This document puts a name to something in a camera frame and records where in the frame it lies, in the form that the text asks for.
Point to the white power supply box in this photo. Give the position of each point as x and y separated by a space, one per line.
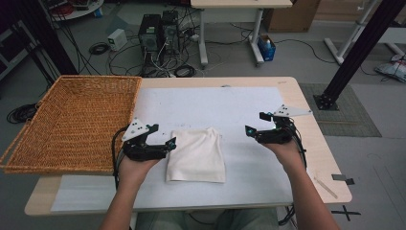
117 39

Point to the grey floor mat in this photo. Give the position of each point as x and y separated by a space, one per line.
354 118

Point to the black tape cross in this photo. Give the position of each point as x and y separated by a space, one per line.
346 213

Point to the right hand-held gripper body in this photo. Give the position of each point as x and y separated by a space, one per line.
277 135

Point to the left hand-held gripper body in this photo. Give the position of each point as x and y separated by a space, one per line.
143 151

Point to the wooden desk with white legs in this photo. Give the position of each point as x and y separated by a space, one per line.
239 4

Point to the grey tape strip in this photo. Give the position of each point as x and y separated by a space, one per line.
340 177

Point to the crumpled plastic bag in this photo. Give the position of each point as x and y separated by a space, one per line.
392 68

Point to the person's right hand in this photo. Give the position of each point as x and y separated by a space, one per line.
287 156

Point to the blue storage box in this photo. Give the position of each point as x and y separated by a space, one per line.
266 52

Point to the black aluminium pillar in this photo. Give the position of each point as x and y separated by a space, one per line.
360 51

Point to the black tower computer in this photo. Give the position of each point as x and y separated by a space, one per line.
170 32
149 35

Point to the round white table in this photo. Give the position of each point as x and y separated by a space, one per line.
79 9

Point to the black frame post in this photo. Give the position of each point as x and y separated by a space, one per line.
48 35

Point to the white power strip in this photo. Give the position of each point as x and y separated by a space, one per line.
194 37

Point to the person's left hand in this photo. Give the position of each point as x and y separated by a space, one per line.
134 174

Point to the white tank top black trim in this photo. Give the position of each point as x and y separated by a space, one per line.
194 156

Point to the thin wooden stick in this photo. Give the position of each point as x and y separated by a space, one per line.
325 188

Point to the woven wicker basket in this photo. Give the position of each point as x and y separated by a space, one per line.
76 127

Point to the large cardboard box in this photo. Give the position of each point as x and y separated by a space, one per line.
293 16

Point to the white-legged side desk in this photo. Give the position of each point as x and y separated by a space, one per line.
346 44

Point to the white bottle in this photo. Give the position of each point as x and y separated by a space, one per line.
268 44

